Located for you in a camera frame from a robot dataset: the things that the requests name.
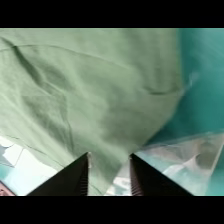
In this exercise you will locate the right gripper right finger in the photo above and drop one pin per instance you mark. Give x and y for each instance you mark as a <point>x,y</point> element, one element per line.
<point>146,180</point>

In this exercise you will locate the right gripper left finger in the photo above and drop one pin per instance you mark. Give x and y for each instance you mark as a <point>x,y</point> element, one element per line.
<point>73,180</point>

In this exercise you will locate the green shirt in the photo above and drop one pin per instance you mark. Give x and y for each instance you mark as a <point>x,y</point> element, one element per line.
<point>86,93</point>

